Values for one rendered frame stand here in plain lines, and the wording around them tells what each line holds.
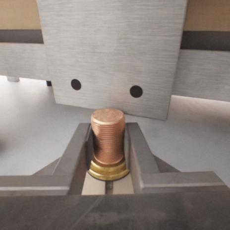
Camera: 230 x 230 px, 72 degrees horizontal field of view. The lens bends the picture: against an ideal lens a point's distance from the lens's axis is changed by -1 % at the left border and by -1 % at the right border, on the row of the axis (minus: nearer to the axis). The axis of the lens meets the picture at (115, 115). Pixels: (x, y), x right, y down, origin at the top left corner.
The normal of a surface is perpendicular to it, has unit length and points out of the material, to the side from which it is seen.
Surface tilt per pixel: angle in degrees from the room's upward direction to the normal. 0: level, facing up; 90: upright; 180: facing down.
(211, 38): 90
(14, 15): 90
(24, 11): 90
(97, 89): 90
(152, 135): 180
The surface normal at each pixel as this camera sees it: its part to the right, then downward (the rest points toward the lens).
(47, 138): 0.00, -0.87
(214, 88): -0.32, 0.47
